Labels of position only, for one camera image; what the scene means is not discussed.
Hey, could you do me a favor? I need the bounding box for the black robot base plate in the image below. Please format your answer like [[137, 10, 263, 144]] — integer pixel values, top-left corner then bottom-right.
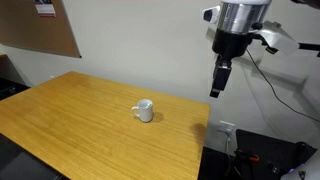
[[230, 129, 317, 180]]

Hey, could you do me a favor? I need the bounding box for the orange handled clamp upper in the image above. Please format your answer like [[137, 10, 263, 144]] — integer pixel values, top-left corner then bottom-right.
[[236, 150, 260, 163]]

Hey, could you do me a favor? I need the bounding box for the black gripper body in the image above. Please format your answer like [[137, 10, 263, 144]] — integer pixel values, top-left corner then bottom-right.
[[212, 29, 252, 65]]

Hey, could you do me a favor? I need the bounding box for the white ceramic mug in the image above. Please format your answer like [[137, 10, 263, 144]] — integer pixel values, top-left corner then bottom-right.
[[131, 99, 154, 123]]

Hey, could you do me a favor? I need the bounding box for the cork bulletin board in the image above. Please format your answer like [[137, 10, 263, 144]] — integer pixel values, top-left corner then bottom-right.
[[0, 0, 81, 58]]

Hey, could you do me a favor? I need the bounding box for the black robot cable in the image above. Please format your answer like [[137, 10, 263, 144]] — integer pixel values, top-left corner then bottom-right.
[[245, 49, 320, 123]]

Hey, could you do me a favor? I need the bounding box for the black wall bracket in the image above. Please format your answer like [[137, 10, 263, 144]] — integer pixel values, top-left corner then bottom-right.
[[299, 43, 320, 57]]

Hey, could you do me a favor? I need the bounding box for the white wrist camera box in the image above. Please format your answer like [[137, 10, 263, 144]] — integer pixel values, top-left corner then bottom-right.
[[258, 21, 299, 55]]

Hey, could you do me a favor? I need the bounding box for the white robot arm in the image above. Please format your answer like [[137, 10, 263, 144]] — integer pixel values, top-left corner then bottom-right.
[[202, 0, 320, 98]]

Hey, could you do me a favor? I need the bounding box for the paper flyer on board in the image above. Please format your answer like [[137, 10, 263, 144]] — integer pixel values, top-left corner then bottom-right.
[[33, 0, 56, 17]]

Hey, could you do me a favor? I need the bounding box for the white wall power outlet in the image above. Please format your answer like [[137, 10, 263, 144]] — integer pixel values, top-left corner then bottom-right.
[[218, 121, 235, 134]]

